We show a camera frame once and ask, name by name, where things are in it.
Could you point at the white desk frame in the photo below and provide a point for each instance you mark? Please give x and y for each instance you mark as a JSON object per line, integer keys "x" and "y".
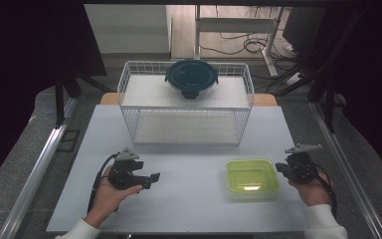
{"x": 235, "y": 25}

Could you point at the metal rail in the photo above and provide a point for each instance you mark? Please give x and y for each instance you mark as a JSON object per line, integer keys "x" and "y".
{"x": 344, "y": 166}
{"x": 36, "y": 172}

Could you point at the wooden board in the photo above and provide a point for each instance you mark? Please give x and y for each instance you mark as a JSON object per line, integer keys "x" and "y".
{"x": 265, "y": 99}

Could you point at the person's left hand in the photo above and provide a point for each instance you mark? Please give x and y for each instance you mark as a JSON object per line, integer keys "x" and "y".
{"x": 107, "y": 199}

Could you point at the white cabinet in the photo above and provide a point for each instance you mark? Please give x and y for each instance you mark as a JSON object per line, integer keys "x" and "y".
{"x": 129, "y": 28}

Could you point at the black stand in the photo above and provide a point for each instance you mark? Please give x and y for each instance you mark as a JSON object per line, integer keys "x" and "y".
{"x": 328, "y": 99}
{"x": 61, "y": 99}

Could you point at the round glass container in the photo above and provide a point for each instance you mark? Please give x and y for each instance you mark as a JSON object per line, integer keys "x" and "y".
{"x": 191, "y": 77}

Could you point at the person's right hand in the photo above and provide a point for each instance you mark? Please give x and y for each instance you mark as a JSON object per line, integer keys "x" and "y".
{"x": 311, "y": 194}

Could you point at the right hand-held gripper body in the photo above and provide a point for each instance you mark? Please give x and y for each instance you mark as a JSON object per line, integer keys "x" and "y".
{"x": 300, "y": 169}

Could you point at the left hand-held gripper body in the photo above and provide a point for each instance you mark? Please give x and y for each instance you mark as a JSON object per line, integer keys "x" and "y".
{"x": 123, "y": 172}

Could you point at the yellow-green plastic container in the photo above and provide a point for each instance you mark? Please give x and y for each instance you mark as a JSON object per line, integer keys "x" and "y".
{"x": 252, "y": 176}

